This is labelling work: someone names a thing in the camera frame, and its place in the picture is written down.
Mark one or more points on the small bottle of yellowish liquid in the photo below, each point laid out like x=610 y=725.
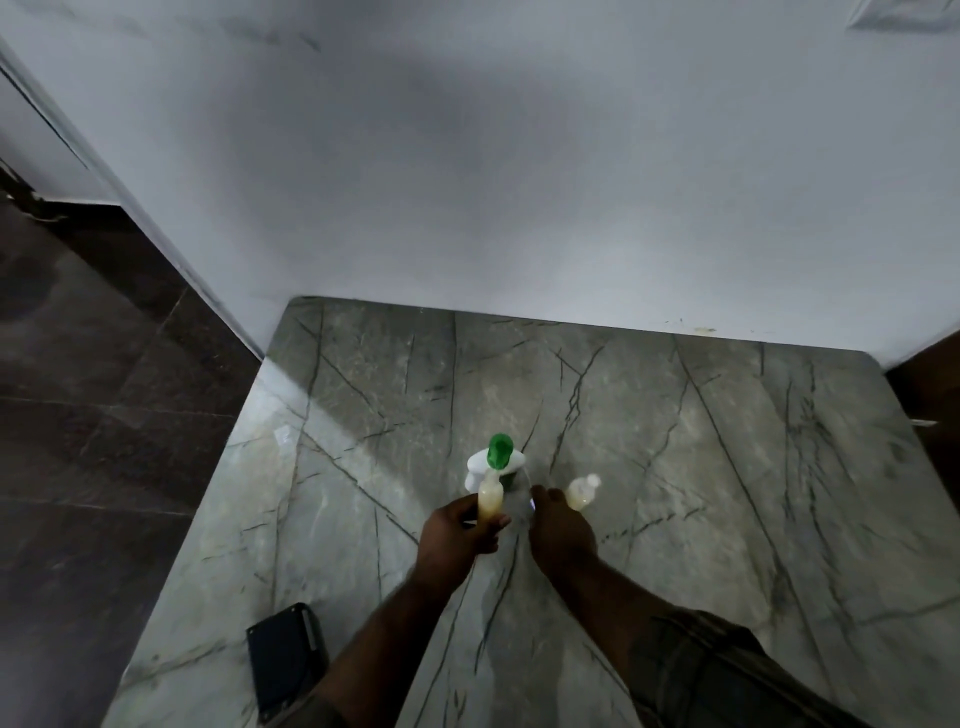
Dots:
x=491 y=501
x=583 y=493

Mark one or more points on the person's left hand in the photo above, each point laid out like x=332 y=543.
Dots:
x=452 y=541

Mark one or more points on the person's left forearm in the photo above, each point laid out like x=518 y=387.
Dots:
x=390 y=645

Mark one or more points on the person's right hand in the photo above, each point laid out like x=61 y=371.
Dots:
x=561 y=534

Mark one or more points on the black box device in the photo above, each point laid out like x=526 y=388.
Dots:
x=289 y=660

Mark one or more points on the person's left fingers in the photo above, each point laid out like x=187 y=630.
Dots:
x=491 y=531

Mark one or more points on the person's right fingers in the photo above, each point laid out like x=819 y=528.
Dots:
x=547 y=501

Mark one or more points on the person's right forearm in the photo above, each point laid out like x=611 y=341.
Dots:
x=660 y=645

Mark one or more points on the white plastic container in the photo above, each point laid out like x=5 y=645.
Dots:
x=480 y=469

